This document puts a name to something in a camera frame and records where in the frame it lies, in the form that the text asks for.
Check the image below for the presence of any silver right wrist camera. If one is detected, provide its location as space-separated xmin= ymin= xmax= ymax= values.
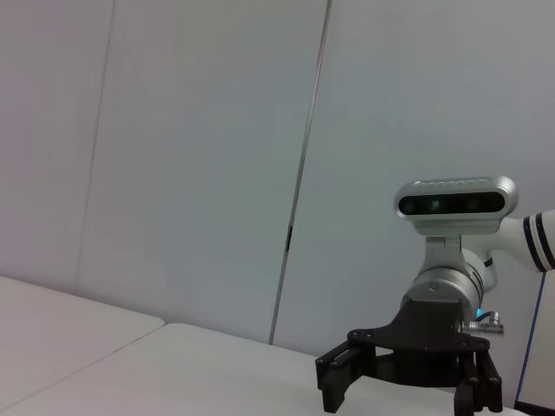
xmin=392 ymin=174 xmax=519 ymax=237

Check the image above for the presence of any blue vertical edge strip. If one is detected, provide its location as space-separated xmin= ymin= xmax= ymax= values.
xmin=514 ymin=269 xmax=549 ymax=409

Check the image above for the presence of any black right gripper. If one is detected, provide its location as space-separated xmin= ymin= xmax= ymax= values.
xmin=315 ymin=300 xmax=505 ymax=416

